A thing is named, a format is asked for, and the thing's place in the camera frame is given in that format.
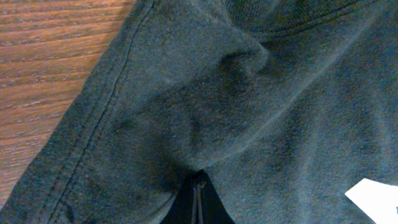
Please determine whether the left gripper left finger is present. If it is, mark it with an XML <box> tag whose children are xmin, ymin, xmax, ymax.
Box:
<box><xmin>160</xmin><ymin>172</ymin><xmax>197</xmax><ymax>224</ymax></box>

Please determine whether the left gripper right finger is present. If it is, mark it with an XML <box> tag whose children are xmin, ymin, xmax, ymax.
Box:
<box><xmin>197</xmin><ymin>170</ymin><xmax>235</xmax><ymax>224</ymax></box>

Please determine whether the black Nike t-shirt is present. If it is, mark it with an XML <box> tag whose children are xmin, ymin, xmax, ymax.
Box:
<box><xmin>1</xmin><ymin>1</ymin><xmax>397</xmax><ymax>223</ymax></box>

